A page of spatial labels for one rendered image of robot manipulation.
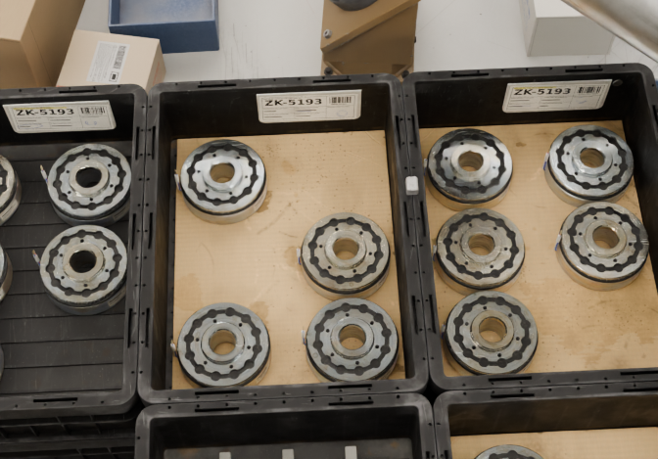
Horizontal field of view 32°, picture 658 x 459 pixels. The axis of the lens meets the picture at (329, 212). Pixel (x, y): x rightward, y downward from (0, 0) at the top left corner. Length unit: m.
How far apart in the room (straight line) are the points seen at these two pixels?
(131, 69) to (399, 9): 0.37
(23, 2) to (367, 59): 0.47
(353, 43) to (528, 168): 0.31
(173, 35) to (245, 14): 0.13
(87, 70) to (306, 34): 0.33
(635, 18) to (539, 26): 0.48
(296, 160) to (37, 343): 0.38
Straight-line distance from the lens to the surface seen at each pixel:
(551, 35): 1.66
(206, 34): 1.65
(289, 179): 1.40
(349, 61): 1.60
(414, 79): 1.36
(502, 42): 1.70
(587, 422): 1.28
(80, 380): 1.32
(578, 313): 1.35
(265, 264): 1.35
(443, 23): 1.71
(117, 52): 1.61
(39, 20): 1.60
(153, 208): 1.28
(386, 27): 1.54
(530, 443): 1.28
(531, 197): 1.41
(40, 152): 1.47
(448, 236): 1.33
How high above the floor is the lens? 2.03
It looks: 61 degrees down
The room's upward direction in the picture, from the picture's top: 1 degrees counter-clockwise
